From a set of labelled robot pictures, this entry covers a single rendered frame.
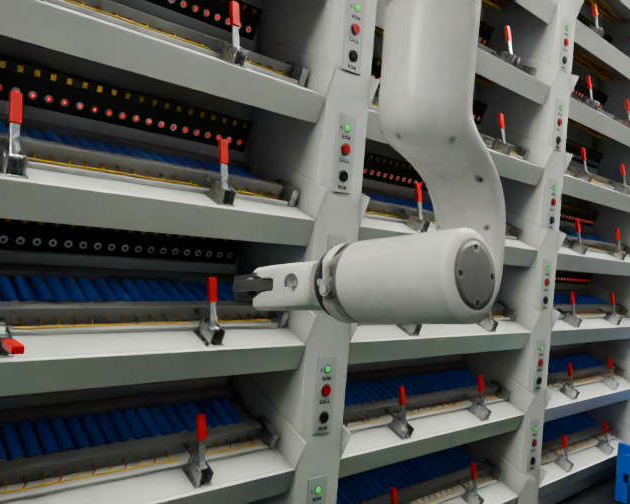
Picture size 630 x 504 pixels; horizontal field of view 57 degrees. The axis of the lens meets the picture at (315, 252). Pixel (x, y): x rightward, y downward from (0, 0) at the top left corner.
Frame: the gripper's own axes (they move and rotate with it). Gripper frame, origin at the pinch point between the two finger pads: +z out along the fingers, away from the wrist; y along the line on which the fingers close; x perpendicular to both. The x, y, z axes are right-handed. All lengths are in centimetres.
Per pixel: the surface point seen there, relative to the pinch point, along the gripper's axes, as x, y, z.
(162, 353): -8.1, -8.1, 9.0
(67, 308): -2.3, -18.3, 14.0
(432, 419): -25, 55, 15
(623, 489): -53, 133, 9
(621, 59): 67, 126, 0
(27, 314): -3.0, -22.8, 14.3
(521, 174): 28, 78, 5
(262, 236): 8.0, 6.9, 8.2
